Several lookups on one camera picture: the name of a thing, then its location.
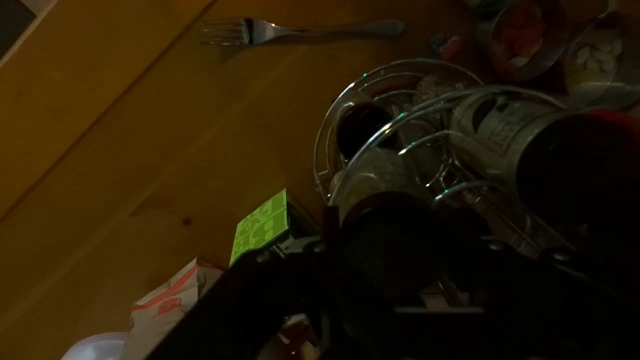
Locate lower herb spice jar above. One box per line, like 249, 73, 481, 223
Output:
336, 103, 393, 160

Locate small metal cup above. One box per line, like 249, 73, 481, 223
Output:
564, 13, 640, 108

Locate white bin with liner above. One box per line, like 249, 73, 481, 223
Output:
62, 333, 126, 360

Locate green herb spice jar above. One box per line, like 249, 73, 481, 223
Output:
452, 92, 640, 226

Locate metal cup red contents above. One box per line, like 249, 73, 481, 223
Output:
485, 0, 567, 82

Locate silver fork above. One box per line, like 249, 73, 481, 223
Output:
204, 18, 405, 49

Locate brown paper bag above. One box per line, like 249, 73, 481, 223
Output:
121, 259, 220, 360

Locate white salt spice jar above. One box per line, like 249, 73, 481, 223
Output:
336, 149, 481, 298

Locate chrome seasoning rack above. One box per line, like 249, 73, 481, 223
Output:
314, 59, 640, 259

